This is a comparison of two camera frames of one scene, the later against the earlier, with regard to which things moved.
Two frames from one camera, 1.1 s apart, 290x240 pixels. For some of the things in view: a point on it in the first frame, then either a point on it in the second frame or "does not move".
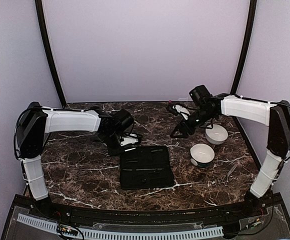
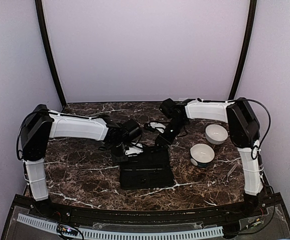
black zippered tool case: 145,167 does not move
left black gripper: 113,152 → 117,159
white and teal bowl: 201,155 does not move
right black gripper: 181,127 → 168,141
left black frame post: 39,8 does not move
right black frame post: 248,34 does not move
